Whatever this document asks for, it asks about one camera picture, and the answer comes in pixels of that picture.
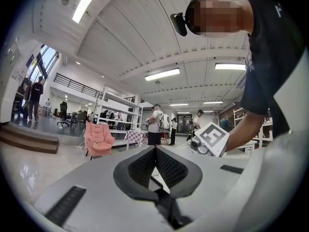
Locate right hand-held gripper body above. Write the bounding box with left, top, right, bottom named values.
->
left=188, top=121, right=230, bottom=158

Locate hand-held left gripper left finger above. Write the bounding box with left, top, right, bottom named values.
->
left=31, top=145, right=174, bottom=230

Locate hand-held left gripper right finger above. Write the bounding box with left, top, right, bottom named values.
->
left=155, top=145, right=252, bottom=225

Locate person's right forearm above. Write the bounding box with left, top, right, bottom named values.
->
left=225, top=107, right=267, bottom=152

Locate white metal shelving rack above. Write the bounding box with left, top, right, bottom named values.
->
left=92, top=87, right=144, bottom=150

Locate dark double door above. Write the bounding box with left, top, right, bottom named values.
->
left=176, top=114, right=194, bottom=135

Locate white rectangular table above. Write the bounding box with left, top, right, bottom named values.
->
left=221, top=140, right=258, bottom=160

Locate pink armchair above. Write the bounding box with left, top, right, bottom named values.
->
left=84, top=121, right=116, bottom=161

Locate white shelf rack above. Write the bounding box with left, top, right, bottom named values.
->
left=232, top=107, right=274, bottom=143

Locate checkered cloth table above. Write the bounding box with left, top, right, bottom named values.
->
left=124, top=129, right=149, bottom=151

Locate long ceiling light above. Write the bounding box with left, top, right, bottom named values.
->
left=144, top=67, right=181, bottom=82
left=71, top=0, right=106, bottom=24
left=214, top=62, right=247, bottom=71

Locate black office chair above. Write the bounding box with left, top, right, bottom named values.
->
left=56, top=101, right=72, bottom=128

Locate brown wooden step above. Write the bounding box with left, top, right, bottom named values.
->
left=0, top=124, right=60, bottom=155

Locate person's black shirt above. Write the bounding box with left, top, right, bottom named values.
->
left=240, top=0, right=309, bottom=140

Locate black balcony railing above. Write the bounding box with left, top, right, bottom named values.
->
left=53, top=72, right=109, bottom=102

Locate person's head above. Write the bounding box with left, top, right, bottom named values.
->
left=185, top=0, right=254, bottom=39

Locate black head camera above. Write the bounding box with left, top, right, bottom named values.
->
left=169, top=12, right=189, bottom=37

